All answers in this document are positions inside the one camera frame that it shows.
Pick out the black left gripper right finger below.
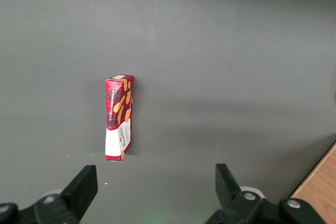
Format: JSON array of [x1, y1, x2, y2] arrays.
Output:
[[207, 163, 326, 224]]

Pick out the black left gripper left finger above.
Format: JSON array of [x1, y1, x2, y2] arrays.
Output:
[[0, 165, 99, 224]]

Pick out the red tartan shortbread box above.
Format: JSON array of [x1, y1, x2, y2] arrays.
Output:
[[104, 74, 135, 162]]

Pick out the oak wooden drawer cabinet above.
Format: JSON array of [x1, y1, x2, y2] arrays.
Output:
[[290, 141, 336, 224]]

